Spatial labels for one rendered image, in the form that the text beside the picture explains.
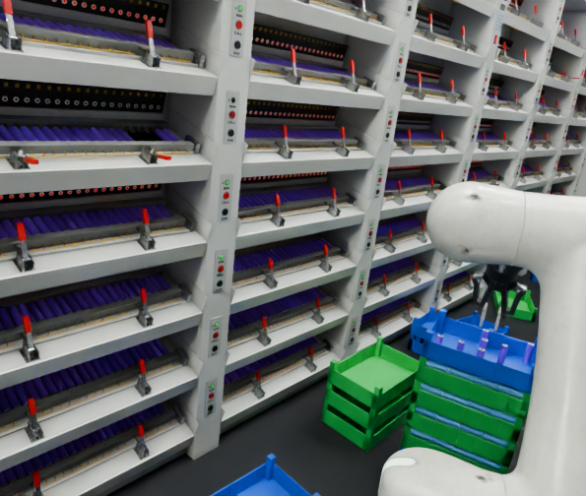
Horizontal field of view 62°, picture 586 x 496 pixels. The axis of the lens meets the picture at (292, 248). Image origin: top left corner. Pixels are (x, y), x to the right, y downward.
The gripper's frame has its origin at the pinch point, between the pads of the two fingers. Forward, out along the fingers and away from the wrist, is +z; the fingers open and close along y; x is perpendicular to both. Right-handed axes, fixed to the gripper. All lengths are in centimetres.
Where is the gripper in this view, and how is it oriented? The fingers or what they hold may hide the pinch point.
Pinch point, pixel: (490, 317)
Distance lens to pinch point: 146.0
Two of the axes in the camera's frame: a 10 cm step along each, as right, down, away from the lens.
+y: 8.7, 2.5, -4.2
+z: 1.0, 7.6, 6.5
